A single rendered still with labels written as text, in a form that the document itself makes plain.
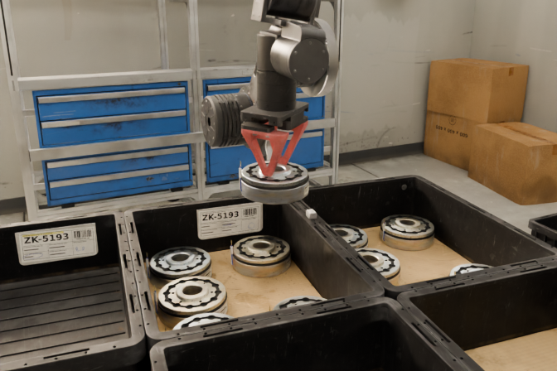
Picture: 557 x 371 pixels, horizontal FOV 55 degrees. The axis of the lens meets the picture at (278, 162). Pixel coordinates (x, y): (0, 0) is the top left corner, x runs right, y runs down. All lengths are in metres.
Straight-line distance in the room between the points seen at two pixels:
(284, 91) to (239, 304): 0.34
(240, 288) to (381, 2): 3.56
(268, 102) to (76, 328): 0.43
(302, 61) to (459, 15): 4.13
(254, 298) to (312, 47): 0.41
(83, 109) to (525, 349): 2.24
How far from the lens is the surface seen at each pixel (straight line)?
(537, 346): 0.85
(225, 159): 2.91
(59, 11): 3.49
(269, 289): 0.90
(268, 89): 0.75
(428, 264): 1.01
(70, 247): 0.99
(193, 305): 0.81
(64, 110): 2.68
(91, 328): 0.85
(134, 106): 2.72
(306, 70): 0.68
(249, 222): 1.02
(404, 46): 4.44
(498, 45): 4.68
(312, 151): 3.12
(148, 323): 0.66
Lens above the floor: 1.29
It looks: 17 degrees down
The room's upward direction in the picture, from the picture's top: straight up
